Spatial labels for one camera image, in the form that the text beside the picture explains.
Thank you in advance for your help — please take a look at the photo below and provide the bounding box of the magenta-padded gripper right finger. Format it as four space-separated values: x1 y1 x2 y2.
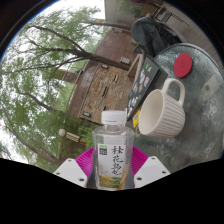
130 145 171 188

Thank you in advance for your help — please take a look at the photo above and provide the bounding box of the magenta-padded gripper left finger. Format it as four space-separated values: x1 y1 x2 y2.
53 147 96 188

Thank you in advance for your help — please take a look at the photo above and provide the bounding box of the clear plastic drink bottle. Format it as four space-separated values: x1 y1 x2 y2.
92 110 135 191

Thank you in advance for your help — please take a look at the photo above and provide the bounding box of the yellow card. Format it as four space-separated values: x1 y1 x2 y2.
132 108 142 129

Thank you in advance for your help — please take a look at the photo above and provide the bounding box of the white ribbed mug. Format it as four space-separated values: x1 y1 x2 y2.
138 77 186 139

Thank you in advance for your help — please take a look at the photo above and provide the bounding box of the dark laptop with stickers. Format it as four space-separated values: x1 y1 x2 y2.
126 57 161 122

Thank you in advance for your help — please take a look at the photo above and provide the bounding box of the flat round red coaster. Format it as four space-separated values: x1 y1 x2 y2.
173 52 194 79

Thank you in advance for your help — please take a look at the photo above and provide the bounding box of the black jacket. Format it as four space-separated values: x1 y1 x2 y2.
130 16 183 58

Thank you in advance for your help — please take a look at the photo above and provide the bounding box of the black metal chair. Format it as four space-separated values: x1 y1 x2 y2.
153 4 184 25

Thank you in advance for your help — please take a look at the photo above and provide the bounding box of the globe lamp post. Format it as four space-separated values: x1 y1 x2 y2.
58 128 81 144

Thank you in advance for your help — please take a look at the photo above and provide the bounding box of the grey wall box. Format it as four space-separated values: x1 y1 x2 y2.
119 56 131 65

